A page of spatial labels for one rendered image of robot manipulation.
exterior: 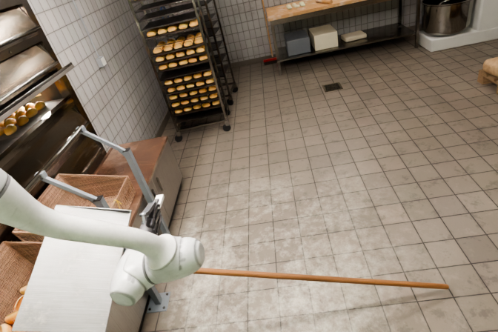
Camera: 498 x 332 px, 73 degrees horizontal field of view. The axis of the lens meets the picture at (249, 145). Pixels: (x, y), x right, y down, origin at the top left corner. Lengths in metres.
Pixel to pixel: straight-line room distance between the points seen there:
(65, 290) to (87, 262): 0.14
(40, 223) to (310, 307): 1.74
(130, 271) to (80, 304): 0.71
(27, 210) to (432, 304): 2.07
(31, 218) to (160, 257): 0.32
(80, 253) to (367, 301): 1.61
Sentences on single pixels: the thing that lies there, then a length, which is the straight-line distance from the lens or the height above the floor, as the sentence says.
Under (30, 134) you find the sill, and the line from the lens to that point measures 2.61.
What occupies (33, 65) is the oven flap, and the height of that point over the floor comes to 1.52.
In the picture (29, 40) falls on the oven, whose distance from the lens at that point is 2.87.
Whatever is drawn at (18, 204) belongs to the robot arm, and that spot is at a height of 1.58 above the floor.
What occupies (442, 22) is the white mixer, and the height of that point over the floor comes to 0.40.
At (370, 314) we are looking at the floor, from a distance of 2.27.
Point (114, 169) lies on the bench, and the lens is 3.00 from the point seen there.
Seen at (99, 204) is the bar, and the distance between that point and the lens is 1.99.
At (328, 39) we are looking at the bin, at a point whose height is 0.37.
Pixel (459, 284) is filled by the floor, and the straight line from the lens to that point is 2.47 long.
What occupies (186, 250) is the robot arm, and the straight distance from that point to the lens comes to 0.99.
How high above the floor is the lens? 1.95
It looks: 31 degrees down
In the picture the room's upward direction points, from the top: 14 degrees counter-clockwise
